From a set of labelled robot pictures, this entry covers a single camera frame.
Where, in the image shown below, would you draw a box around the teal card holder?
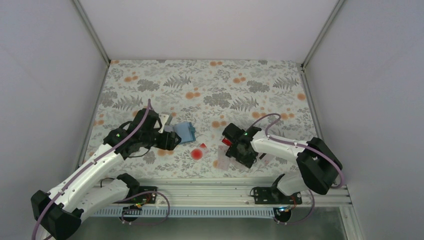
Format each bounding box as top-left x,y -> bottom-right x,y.
164,122 -> 196,144

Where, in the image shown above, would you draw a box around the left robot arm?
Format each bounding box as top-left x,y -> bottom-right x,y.
30,107 -> 181,240

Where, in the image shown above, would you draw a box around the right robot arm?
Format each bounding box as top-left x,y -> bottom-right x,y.
222,123 -> 343,204

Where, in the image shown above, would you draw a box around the red bank card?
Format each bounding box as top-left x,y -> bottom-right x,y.
221,137 -> 232,147

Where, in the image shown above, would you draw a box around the black striped card pile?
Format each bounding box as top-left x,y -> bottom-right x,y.
257,153 -> 275,165

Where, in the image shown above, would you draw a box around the floral table mat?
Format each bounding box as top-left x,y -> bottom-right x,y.
84,60 -> 317,179

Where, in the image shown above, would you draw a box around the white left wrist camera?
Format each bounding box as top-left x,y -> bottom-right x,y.
157,113 -> 174,133

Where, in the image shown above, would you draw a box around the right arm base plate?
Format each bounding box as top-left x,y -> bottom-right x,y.
249,186 -> 303,205

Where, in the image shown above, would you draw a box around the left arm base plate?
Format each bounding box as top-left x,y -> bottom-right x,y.
115,186 -> 158,204

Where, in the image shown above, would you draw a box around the aluminium rail frame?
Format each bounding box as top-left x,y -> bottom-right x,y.
52,178 -> 353,208

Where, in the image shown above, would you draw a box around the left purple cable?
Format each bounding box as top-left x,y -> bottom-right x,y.
31,98 -> 171,240

